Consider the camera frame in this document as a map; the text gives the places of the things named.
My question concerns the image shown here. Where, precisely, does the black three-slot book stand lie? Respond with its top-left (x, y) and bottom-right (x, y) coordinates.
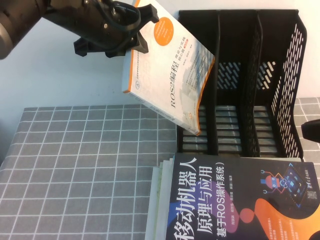
top-left (176, 9), bottom-right (308, 160)

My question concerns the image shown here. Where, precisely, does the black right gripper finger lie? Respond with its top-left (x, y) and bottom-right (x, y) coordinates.
top-left (300, 119), bottom-right (320, 145)

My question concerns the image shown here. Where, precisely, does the dark mobile robot book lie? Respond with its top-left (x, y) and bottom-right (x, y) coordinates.
top-left (164, 152), bottom-right (320, 240)

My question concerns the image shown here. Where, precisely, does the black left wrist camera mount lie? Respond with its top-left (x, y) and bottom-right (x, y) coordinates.
top-left (73, 36), bottom-right (127, 59)

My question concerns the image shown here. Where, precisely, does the white ROS2 book orange edge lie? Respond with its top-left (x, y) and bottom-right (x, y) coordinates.
top-left (121, 0), bottom-right (216, 137)

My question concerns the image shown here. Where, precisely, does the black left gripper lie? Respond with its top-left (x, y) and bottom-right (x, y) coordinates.
top-left (43, 0), bottom-right (160, 55)

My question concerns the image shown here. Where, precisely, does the grey checked tablecloth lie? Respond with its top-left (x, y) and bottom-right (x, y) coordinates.
top-left (0, 96), bottom-right (320, 240)

